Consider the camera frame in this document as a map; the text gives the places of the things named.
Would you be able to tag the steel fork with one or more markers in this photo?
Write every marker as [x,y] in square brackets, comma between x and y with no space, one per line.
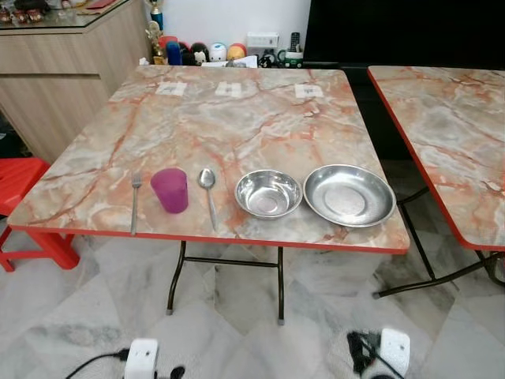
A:
[136,202]

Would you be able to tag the white wall socket strip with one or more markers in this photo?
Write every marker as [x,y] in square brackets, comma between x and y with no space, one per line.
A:
[262,39]

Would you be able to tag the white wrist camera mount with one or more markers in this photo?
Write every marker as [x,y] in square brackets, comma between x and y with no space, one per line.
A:
[395,350]
[142,359]

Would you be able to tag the steel spoon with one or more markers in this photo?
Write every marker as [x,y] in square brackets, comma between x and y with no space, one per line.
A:
[207,179]

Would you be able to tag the black remote control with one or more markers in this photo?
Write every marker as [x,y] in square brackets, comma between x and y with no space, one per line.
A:
[294,41]

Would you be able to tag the orange round toy figure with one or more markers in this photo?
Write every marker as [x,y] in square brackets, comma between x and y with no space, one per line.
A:
[236,52]

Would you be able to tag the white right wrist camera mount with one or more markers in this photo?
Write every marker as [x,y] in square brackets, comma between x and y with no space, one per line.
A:
[395,350]

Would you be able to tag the small steel bowl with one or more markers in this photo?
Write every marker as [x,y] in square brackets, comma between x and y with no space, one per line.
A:
[268,194]

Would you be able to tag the purple plastic cup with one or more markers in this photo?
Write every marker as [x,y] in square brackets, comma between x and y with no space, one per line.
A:
[170,191]

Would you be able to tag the red plastic stool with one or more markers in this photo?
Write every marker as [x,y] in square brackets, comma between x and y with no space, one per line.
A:
[20,178]

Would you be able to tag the gold and blue trophy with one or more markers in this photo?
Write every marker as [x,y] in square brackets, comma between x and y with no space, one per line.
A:
[155,16]

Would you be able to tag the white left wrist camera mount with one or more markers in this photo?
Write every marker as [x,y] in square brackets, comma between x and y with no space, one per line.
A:
[142,359]

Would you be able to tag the white round toy figure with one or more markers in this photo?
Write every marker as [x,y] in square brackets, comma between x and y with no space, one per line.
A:
[218,52]

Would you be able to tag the black round toy figure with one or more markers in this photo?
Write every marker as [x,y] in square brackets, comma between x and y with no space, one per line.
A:
[198,52]

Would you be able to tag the black television screen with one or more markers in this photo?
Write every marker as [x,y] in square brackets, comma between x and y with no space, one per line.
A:
[402,31]

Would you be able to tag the white paper label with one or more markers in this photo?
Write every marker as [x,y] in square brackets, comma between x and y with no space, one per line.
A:
[308,91]
[171,88]
[229,89]

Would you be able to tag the bare marble-top folding table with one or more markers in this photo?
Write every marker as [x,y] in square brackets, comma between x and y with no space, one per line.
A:
[458,134]

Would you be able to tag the marble-top folding table with labels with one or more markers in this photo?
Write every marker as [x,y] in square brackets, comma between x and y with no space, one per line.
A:
[237,130]

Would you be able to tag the wooden cabinet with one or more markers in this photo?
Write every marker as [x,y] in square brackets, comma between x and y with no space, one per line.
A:
[63,79]

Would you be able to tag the wide steel plate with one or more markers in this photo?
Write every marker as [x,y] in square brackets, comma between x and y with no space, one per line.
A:
[349,197]

